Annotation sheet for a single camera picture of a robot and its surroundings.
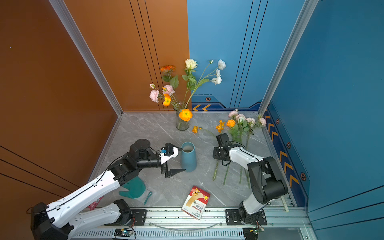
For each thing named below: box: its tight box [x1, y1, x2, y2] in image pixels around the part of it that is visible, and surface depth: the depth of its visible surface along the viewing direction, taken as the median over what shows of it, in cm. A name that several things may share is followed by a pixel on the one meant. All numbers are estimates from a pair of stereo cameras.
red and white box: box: [181, 185, 211, 221], surface depth 76 cm
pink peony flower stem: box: [149, 83, 181, 110], surface depth 87 cm
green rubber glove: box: [119, 176, 146, 199], surface depth 82 cm
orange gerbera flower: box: [160, 65, 180, 104], surface depth 95 cm
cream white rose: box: [182, 59, 198, 104], surface depth 91 cm
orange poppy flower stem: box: [163, 93, 193, 122], surface depth 72 cm
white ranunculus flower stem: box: [186, 59, 227, 106], surface depth 91 cm
